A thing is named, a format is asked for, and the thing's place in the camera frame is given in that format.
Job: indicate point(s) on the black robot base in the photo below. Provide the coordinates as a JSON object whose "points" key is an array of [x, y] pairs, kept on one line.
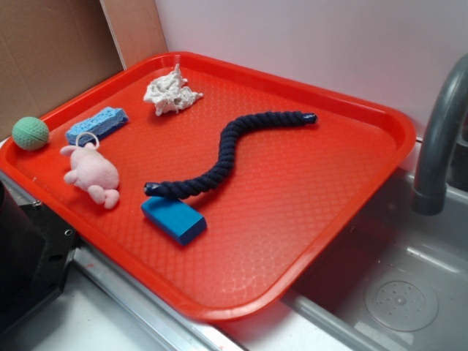
{"points": [[36, 250]]}

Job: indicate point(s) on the pink plush bunny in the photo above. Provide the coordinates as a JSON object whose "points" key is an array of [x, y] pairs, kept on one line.
{"points": [[91, 172]]}

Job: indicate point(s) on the red plastic tray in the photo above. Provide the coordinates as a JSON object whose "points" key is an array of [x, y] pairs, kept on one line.
{"points": [[289, 195]]}

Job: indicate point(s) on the blue rectangular block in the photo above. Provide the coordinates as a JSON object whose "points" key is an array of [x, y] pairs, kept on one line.
{"points": [[175, 218]]}

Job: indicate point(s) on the white crumpled cloth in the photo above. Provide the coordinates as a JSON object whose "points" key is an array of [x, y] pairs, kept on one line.
{"points": [[170, 93]]}

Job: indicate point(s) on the light blue sponge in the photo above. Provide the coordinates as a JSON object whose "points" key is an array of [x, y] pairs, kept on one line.
{"points": [[102, 124]]}

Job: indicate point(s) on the grey plastic sink basin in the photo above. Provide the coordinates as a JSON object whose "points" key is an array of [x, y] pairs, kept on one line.
{"points": [[392, 279]]}

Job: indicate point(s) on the grey toy faucet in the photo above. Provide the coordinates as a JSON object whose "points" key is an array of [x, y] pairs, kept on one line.
{"points": [[442, 159]]}

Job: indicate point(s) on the green textured ball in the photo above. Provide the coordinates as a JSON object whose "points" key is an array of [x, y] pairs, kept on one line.
{"points": [[30, 133]]}

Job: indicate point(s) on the brown cardboard panel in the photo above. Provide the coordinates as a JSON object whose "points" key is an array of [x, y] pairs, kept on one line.
{"points": [[51, 51]]}

